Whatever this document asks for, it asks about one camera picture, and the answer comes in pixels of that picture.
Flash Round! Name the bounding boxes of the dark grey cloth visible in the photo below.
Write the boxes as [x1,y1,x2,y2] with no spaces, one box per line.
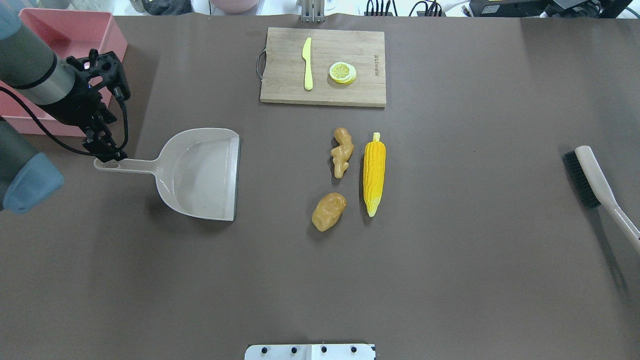
[141,0,194,16]

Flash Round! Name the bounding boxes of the brown ginger root toy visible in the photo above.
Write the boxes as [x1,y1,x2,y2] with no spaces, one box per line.
[330,127,355,179]

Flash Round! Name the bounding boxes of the beige hand brush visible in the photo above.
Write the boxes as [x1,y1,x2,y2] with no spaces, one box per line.
[562,145,640,253]

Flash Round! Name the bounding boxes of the beige plastic dustpan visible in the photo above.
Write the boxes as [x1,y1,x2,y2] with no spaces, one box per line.
[93,127,241,222]

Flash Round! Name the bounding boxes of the brown potato toy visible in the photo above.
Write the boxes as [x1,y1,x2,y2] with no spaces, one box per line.
[311,193,347,232]

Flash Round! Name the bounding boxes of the yellow plastic knife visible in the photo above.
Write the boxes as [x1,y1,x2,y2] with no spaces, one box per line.
[301,37,314,91]

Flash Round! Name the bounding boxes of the yellow corn cob toy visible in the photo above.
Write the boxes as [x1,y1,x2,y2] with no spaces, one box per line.
[362,132,387,218]

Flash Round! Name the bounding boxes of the wooden cutting board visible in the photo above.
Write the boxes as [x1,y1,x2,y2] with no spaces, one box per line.
[259,27,387,109]

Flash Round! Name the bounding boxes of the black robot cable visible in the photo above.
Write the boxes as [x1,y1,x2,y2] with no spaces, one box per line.
[0,86,130,156]

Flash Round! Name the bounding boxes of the yellow lemon slice toy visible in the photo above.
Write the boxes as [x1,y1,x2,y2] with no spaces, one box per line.
[328,61,357,84]

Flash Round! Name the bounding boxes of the white robot base pillar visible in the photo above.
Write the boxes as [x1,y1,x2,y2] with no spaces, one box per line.
[244,342,377,360]

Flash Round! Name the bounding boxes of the pink plastic bin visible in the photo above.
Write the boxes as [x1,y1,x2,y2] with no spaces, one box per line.
[0,7,128,137]

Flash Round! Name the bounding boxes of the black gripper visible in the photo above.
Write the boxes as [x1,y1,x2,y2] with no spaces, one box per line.
[54,85,128,162]

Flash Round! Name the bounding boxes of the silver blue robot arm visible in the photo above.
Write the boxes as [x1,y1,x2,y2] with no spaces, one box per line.
[0,4,131,215]

